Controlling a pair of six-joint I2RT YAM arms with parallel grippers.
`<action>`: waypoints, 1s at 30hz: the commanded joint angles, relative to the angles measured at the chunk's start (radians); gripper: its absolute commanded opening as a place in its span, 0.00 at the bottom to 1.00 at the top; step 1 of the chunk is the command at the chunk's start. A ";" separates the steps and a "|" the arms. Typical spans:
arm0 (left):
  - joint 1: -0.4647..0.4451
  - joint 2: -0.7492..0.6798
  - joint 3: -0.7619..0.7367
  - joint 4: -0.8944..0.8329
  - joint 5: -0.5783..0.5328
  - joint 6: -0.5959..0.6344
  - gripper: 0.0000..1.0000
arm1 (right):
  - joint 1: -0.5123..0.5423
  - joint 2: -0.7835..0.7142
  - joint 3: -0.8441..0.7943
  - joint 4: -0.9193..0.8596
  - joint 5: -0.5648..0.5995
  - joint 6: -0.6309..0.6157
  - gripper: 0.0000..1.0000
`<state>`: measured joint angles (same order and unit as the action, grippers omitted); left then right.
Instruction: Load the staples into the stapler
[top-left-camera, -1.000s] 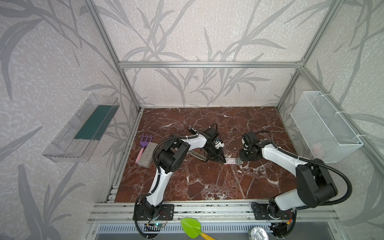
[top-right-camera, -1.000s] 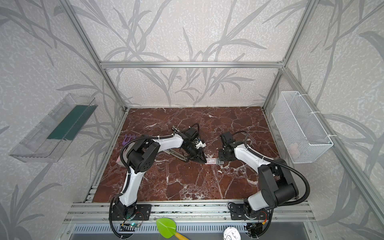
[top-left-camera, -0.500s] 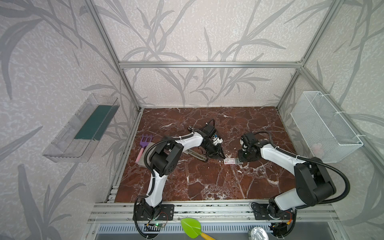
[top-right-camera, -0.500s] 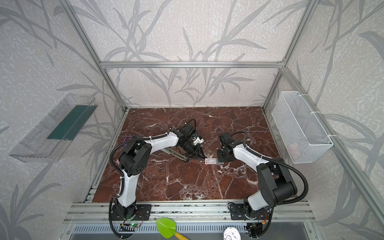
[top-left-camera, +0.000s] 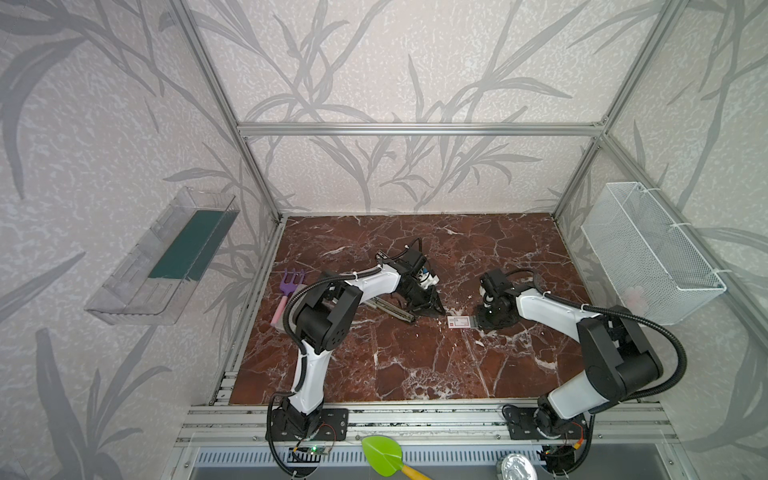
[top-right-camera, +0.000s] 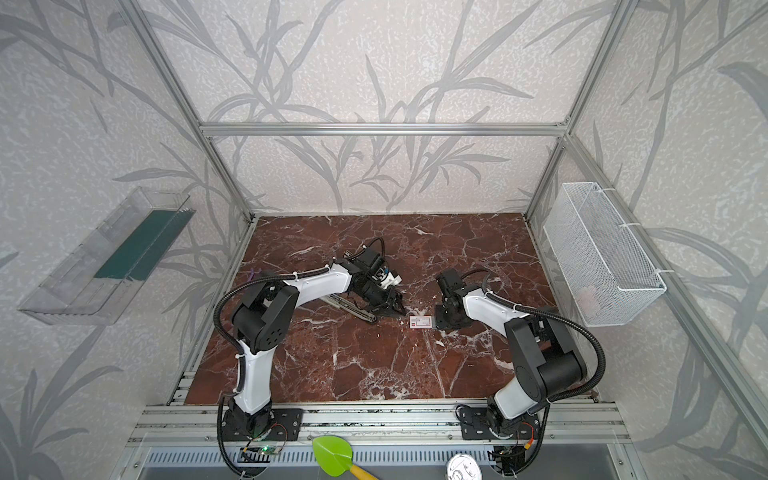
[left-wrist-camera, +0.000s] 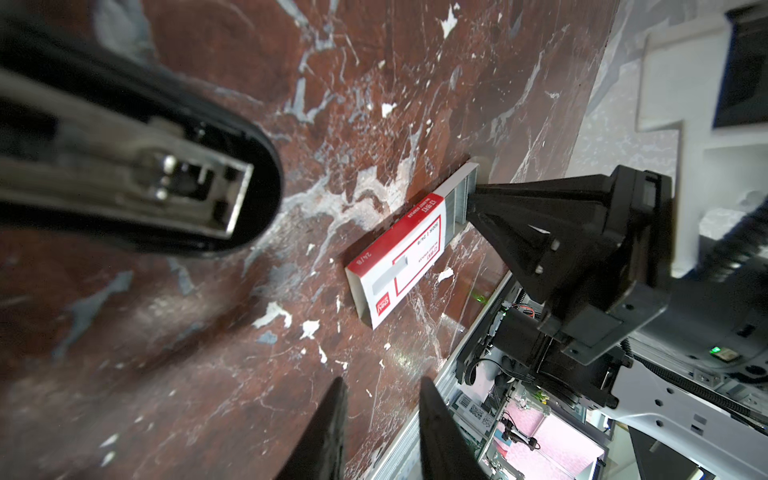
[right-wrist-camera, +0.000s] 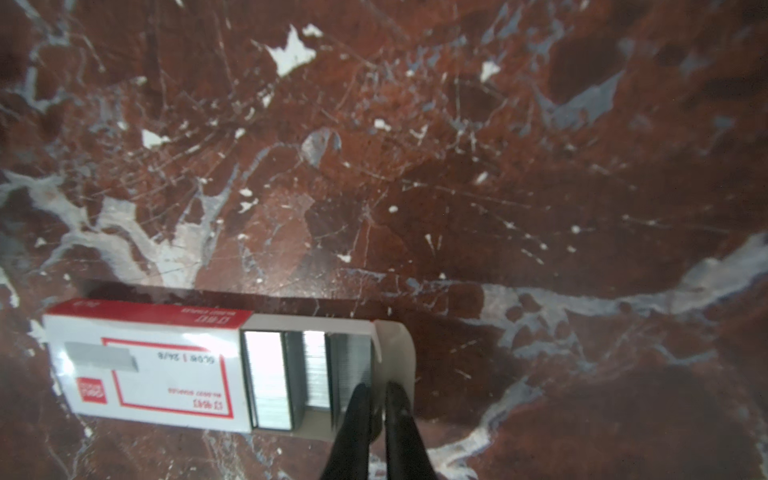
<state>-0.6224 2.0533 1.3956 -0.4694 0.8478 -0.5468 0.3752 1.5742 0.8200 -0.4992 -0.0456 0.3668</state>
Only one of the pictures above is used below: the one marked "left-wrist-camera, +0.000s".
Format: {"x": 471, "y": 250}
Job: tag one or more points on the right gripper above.
{"x": 551, "y": 235}

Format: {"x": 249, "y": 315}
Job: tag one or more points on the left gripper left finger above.
{"x": 320, "y": 452}

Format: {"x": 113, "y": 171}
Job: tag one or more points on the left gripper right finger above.
{"x": 443, "y": 450}

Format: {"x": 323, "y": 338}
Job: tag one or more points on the red white staple box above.
{"x": 387, "y": 270}

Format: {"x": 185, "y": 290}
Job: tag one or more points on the black stapler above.
{"x": 94, "y": 144}

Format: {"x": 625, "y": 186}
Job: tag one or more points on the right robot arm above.
{"x": 669, "y": 379}

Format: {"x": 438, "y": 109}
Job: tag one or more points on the aluminium front rail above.
{"x": 403, "y": 455}

